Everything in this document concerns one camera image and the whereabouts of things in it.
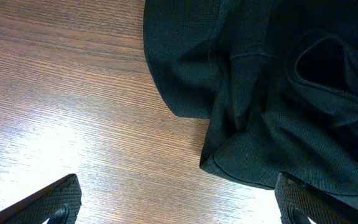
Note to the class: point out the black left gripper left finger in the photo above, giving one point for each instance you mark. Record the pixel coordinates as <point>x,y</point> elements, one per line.
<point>58,203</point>

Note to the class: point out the black polo shirt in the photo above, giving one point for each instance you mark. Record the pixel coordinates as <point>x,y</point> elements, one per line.
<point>277,80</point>

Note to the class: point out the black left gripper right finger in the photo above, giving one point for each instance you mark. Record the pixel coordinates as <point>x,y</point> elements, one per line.
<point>300,202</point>

